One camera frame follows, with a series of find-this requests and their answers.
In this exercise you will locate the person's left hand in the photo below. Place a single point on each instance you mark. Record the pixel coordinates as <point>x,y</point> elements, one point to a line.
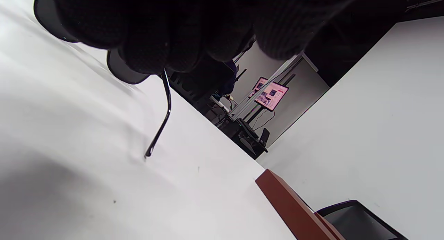
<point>173,25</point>

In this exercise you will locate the black sunglasses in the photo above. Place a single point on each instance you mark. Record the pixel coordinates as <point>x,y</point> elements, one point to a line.
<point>117,71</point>

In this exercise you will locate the brown storage box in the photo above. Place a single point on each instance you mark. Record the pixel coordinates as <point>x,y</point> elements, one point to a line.
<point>295,212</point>

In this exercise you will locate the monitor with pink screen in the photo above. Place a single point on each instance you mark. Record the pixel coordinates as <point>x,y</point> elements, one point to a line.
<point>272,96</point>

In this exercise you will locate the black keyboard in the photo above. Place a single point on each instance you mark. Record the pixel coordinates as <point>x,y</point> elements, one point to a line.
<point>248,128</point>

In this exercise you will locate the black fabric armchair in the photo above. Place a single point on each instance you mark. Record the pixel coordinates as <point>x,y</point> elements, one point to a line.
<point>353,222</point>

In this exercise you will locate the aluminium frame post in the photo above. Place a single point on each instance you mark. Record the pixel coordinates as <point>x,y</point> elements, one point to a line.
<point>267,84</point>

